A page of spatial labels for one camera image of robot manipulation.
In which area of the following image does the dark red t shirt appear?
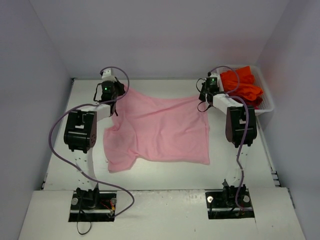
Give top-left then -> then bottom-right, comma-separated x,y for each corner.
246,96 -> 263,110

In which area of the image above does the white plastic basket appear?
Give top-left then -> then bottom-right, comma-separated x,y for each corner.
215,65 -> 275,115

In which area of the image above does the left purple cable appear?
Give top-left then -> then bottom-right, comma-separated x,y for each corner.
47,66 -> 136,217

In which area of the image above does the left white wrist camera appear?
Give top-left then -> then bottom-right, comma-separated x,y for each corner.
100,68 -> 116,82

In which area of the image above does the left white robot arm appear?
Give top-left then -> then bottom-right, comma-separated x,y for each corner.
63,78 -> 126,210

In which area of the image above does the purple cable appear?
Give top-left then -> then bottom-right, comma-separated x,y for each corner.
206,65 -> 249,209
47,66 -> 136,217

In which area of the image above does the orange t shirt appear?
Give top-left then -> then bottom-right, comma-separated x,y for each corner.
220,66 -> 264,101

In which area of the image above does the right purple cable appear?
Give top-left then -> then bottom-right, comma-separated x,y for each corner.
206,65 -> 249,209

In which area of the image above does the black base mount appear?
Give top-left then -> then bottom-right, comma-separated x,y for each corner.
68,191 -> 117,223
205,190 -> 255,220

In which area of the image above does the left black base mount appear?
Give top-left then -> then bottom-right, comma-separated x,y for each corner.
68,191 -> 117,223

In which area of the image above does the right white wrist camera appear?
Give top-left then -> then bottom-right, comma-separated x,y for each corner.
207,72 -> 221,79

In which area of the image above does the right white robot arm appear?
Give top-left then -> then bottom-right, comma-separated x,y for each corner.
198,73 -> 258,206

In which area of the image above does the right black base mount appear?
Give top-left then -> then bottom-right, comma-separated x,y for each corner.
205,190 -> 255,220

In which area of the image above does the pink t shirt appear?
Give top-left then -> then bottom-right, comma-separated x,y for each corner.
103,88 -> 210,173

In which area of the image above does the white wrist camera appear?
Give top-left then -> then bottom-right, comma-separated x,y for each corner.
207,72 -> 221,79
100,68 -> 116,82

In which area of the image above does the thin black cable loop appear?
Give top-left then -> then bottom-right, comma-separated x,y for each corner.
76,207 -> 93,236

